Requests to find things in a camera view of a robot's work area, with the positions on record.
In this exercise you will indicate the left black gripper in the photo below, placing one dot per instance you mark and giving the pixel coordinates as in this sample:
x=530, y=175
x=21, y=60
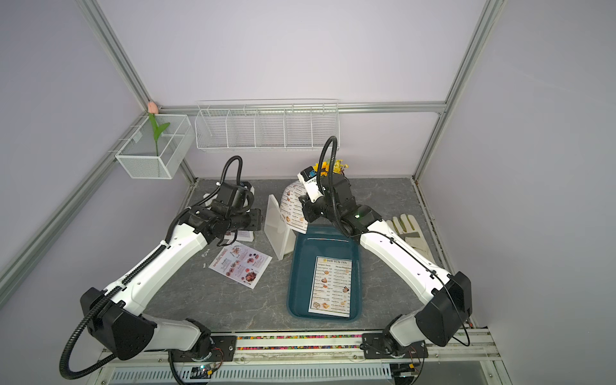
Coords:
x=256, y=219

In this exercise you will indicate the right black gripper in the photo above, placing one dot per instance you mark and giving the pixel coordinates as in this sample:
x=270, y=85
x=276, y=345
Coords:
x=308, y=207

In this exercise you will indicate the yellow food menu sheet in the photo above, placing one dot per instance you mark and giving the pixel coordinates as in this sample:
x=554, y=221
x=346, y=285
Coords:
x=291, y=208
x=331, y=287

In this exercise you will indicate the white menu holder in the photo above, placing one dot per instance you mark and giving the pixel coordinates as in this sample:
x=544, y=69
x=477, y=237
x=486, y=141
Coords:
x=281, y=237
x=242, y=235

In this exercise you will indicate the red special menu sheet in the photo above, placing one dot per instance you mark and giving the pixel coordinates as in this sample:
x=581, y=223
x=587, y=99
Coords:
x=241, y=264

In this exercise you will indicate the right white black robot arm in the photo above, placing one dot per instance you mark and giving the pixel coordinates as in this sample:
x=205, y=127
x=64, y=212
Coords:
x=446, y=298

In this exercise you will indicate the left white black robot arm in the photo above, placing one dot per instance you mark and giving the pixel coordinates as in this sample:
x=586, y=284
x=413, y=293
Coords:
x=115, y=316

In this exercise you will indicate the teal plastic tray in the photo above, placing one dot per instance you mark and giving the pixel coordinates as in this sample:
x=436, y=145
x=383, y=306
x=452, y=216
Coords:
x=325, y=241

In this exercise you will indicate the sunflower bouquet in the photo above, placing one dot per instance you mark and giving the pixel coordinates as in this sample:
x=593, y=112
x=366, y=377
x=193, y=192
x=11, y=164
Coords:
x=334, y=166

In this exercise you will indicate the beige work glove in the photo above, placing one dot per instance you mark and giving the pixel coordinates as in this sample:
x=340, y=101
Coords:
x=407, y=227

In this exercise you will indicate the pink artificial tulip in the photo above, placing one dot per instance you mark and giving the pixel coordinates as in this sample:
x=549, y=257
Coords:
x=157, y=129

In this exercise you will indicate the white wire wall shelf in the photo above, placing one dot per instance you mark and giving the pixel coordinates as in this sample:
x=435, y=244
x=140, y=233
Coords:
x=260, y=124

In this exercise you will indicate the white mesh wall basket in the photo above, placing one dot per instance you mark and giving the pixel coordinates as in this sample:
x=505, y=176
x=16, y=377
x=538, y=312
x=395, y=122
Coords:
x=138, y=157

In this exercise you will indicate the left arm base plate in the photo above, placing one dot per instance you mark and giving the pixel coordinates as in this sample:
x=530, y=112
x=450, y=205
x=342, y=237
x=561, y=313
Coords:
x=215, y=349

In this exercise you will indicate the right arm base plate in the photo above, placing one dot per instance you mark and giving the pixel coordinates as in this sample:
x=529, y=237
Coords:
x=376, y=345

